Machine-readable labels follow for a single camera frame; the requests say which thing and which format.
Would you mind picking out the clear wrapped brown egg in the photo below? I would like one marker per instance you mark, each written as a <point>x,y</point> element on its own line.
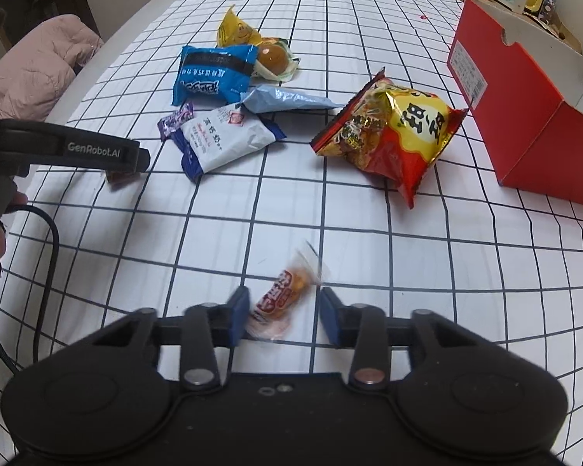
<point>272,56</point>

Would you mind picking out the pink padded jacket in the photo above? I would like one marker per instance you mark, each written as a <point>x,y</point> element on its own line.
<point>39,68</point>

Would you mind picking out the white blue milk packet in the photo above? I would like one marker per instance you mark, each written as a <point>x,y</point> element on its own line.
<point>223,141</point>

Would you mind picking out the checked white tablecloth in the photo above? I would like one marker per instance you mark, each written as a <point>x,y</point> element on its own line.
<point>291,213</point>

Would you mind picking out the purple candy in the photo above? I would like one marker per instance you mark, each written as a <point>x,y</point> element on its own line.
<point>175,121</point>

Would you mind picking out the red cardboard box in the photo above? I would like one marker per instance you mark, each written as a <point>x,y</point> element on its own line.
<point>529,145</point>

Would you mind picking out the patterned small box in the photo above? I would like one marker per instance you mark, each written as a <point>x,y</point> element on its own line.
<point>550,2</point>

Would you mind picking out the red yellow chips bag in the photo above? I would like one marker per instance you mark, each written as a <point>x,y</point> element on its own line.
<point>408,136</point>

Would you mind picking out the yellow snack packet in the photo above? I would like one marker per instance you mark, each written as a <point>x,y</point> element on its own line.
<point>235,29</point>

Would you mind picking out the dark candy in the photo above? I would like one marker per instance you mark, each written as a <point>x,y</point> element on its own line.
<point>121,180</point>

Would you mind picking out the light blue snack packet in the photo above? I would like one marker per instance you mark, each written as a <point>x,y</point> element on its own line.
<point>286,99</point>

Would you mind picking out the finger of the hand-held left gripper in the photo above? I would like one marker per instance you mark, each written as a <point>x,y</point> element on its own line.
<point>144,161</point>

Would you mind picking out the small orange sausage snack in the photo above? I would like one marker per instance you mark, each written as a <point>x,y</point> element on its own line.
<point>282,296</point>

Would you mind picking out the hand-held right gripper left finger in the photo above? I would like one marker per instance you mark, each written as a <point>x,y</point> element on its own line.
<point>239,313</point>

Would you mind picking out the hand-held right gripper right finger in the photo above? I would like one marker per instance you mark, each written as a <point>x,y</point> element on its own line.
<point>330,318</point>

